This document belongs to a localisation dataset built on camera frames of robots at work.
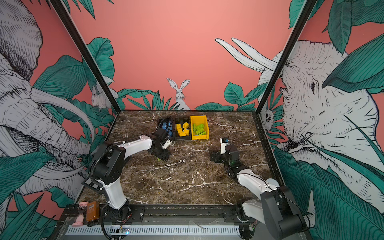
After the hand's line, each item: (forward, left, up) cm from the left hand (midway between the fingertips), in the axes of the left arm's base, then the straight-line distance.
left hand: (164, 153), depth 95 cm
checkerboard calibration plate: (-18, +39, +2) cm, 43 cm away
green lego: (+15, -24, +1) cm, 29 cm away
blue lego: (+22, -2, +4) cm, 23 cm away
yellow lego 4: (+16, -14, +1) cm, 22 cm away
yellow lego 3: (+17, -9, +1) cm, 19 cm away
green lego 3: (+19, -20, +2) cm, 27 cm away
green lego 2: (+14, -26, +1) cm, 30 cm away
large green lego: (+20, -24, +1) cm, 32 cm away
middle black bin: (+19, -11, 0) cm, 22 cm away
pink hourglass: (-34, +38, 0) cm, 52 cm away
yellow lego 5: (+14, -12, 0) cm, 18 cm away
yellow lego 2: (+22, -8, 0) cm, 23 cm away
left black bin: (+25, +3, +1) cm, 25 cm away
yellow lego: (+21, -14, +1) cm, 25 cm away
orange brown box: (-32, +31, +3) cm, 45 cm away
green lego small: (-5, +3, +1) cm, 6 cm away
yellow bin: (+26, -23, +2) cm, 35 cm away
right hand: (-3, -31, +8) cm, 32 cm away
